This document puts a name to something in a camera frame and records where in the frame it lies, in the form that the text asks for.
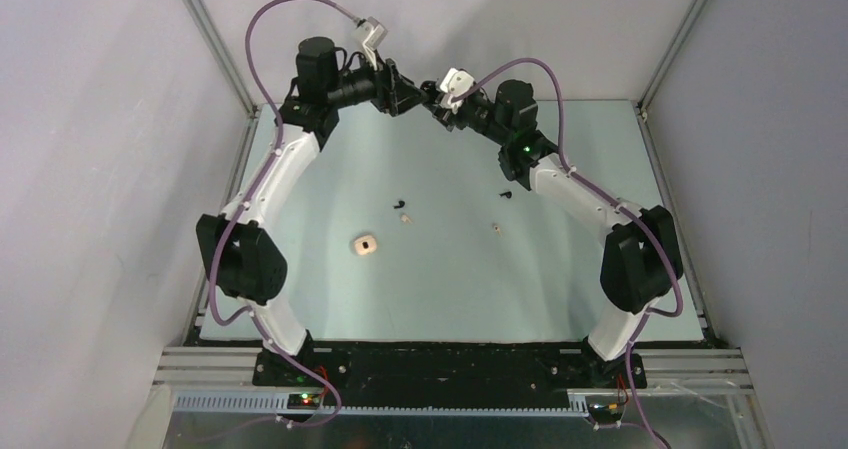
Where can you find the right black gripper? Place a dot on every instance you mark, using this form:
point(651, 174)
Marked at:
point(448, 115)

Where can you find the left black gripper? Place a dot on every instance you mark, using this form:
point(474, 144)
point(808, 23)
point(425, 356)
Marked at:
point(395, 94)

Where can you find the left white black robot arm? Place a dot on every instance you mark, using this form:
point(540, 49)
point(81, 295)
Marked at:
point(240, 258)

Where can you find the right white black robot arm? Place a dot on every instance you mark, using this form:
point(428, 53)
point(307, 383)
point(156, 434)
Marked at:
point(641, 264)

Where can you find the beige earbud charging case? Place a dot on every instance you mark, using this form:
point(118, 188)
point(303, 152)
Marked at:
point(365, 244)

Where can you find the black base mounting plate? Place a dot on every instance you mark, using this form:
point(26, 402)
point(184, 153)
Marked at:
point(466, 375)

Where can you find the left controller board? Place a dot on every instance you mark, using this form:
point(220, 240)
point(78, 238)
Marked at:
point(304, 401)

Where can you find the controller board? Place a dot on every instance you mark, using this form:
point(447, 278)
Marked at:
point(610, 413)
point(304, 401)

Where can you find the right controller board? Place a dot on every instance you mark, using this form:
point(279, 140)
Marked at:
point(610, 413)

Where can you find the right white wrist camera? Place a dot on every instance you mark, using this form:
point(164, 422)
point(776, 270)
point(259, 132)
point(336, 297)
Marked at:
point(454, 85)

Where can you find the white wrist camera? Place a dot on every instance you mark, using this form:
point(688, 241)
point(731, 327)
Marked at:
point(370, 33)
point(454, 85)

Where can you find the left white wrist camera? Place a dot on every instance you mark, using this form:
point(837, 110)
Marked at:
point(370, 33)

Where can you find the left corner aluminium post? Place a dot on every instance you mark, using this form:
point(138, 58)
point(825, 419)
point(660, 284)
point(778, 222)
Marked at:
point(220, 53)

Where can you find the corner aluminium post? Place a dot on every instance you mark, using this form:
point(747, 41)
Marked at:
point(679, 38)
point(220, 53)

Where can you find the right corner aluminium post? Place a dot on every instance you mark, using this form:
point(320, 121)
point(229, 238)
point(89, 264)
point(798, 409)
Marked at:
point(679, 38)

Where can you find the grey slotted cable duct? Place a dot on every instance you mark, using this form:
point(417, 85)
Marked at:
point(274, 403)

